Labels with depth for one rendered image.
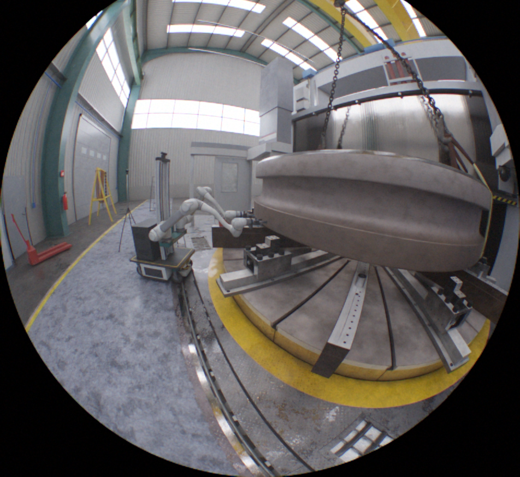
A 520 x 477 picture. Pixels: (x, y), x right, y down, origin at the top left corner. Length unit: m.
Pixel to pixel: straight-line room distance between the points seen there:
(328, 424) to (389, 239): 1.50
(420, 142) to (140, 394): 5.67
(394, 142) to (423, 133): 0.84
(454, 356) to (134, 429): 2.34
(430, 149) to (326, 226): 3.54
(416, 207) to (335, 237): 0.80
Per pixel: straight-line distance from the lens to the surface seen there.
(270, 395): 1.50
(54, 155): 7.33
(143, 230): 2.51
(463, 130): 4.68
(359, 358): 1.45
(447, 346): 1.89
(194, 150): 5.38
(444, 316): 1.80
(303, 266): 2.26
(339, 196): 1.59
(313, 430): 1.50
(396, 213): 1.58
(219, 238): 2.86
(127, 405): 1.70
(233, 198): 5.80
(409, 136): 4.61
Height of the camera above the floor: 1.44
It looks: 12 degrees down
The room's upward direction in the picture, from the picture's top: 2 degrees clockwise
